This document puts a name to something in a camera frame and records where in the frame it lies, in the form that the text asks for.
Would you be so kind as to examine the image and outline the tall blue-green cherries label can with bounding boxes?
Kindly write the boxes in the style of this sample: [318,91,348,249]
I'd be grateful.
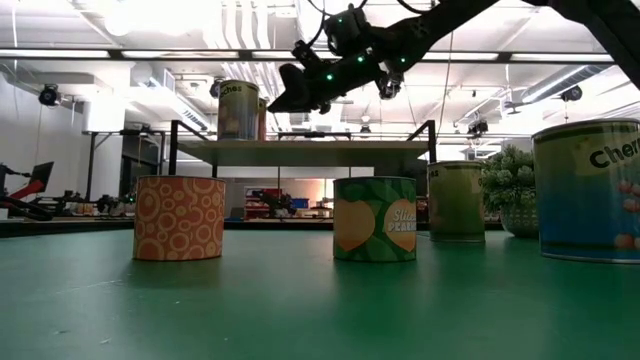
[531,117,640,265]

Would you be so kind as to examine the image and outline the tall red label can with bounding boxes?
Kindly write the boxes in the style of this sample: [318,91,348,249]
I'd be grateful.
[257,97,269,142]

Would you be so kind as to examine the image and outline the black overhead rig camera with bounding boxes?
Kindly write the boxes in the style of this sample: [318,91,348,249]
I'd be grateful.
[375,69,405,101]

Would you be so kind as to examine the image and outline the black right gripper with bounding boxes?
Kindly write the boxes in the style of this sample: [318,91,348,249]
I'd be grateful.
[268,39,389,115]

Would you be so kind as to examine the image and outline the short green sliced pears can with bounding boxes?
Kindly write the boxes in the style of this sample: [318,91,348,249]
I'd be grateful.
[332,175,418,263]

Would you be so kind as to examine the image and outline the potted artificial green plant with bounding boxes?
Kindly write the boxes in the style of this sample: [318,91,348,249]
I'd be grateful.
[480,143,541,240]

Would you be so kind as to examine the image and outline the black red background machine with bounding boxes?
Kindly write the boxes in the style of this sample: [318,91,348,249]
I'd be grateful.
[0,160,56,222]

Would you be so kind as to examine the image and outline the tall peaches label can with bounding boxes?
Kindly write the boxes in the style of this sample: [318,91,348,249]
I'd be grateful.
[217,79,261,142]

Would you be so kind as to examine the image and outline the black background table frame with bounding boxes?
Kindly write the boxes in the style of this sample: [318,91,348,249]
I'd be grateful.
[82,128,171,202]

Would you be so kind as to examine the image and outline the short orange circle-pattern can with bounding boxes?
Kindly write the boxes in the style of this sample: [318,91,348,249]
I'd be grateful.
[132,174,227,262]

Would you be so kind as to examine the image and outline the wooden shelf black metal legs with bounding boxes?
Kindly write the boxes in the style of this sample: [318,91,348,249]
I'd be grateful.
[168,118,439,180]

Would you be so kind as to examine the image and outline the tall green oranges label can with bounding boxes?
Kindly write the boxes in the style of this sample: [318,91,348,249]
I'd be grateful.
[427,160,487,244]

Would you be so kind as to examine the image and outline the green table mat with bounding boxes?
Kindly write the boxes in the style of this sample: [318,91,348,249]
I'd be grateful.
[0,228,640,360]

